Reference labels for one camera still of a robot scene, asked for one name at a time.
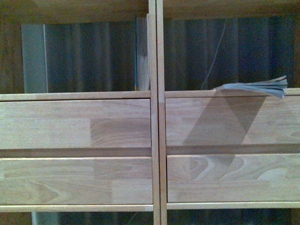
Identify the right wooden shelf unit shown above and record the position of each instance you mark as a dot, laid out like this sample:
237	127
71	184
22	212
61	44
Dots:
203	44

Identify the wooden shelf unit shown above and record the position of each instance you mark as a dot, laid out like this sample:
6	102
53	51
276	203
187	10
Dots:
203	44
151	152

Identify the left wooden shelf unit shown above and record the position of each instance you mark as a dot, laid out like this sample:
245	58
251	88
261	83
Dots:
151	152

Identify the upright thin book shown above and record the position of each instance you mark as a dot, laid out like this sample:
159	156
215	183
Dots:
142	77

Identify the left upper wooden drawer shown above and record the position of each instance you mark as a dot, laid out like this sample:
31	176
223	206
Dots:
75	124

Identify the wooden drawer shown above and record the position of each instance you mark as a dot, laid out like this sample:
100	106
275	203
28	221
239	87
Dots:
233	178
75	124
220	121
76	181

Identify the left lower wooden drawer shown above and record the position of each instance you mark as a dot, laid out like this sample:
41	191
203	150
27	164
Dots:
76	181

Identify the right upper wooden drawer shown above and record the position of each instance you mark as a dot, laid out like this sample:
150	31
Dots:
220	121

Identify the right lower wooden drawer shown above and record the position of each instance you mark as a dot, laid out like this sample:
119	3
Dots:
233	178

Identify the grey metal post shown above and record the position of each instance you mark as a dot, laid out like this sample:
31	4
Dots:
34	58

